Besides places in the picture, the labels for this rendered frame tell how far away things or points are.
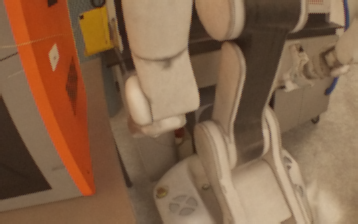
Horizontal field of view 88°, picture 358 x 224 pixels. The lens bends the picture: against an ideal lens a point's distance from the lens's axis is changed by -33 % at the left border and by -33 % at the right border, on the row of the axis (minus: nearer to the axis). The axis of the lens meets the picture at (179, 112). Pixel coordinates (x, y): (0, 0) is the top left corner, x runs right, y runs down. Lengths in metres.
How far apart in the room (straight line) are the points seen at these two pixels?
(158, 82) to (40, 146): 0.21
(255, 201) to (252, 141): 0.17
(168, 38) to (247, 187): 0.55
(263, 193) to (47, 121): 0.59
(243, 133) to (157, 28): 0.48
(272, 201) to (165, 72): 0.55
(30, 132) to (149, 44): 0.22
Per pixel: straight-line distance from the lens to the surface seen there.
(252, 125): 0.67
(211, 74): 1.00
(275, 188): 0.74
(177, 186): 0.88
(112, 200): 0.44
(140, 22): 0.23
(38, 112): 0.35
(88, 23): 0.92
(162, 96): 0.30
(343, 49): 0.58
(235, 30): 0.42
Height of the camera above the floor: 1.04
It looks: 34 degrees down
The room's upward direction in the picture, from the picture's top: 8 degrees counter-clockwise
